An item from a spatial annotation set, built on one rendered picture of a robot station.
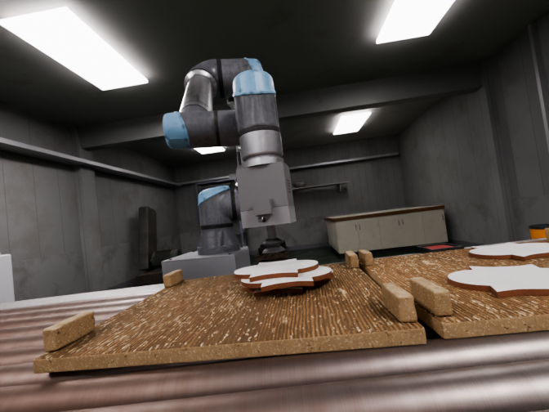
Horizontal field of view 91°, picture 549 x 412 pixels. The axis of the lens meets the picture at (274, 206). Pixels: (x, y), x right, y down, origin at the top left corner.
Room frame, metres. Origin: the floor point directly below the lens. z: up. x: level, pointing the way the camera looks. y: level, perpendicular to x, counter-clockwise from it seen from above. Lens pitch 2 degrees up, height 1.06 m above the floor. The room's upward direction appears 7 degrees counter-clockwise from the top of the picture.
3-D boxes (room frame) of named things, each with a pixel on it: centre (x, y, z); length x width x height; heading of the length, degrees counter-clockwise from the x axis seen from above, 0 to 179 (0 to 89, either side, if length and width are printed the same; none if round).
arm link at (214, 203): (0.98, 0.21, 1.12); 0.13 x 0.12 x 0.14; 98
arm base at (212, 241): (0.97, 0.22, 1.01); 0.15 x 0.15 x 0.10
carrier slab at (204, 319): (0.45, 0.06, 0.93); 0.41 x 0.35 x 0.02; 85
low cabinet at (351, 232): (6.58, -2.42, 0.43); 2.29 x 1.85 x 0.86; 86
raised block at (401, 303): (0.30, -0.12, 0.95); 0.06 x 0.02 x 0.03; 175
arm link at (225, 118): (0.58, 0.04, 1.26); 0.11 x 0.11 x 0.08; 8
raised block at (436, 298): (0.30, -0.16, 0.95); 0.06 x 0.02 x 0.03; 176
